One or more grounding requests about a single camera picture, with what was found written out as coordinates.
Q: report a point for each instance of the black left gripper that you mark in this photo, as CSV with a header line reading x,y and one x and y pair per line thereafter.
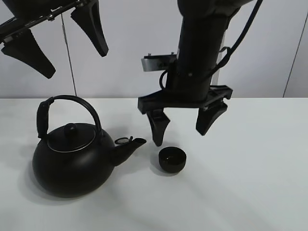
x,y
28,13

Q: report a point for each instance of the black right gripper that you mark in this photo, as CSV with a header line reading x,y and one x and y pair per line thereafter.
x,y
210,108

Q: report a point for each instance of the small black teacup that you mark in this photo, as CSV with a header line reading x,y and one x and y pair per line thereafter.
x,y
172,159

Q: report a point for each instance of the black kettle teapot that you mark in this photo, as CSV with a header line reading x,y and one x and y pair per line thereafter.
x,y
77,158

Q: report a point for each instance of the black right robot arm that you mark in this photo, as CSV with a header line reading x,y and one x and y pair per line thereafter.
x,y
186,75

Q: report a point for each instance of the white vertical wall post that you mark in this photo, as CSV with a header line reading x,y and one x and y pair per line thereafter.
x,y
215,77

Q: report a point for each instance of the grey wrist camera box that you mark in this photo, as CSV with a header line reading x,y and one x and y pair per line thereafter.
x,y
157,62

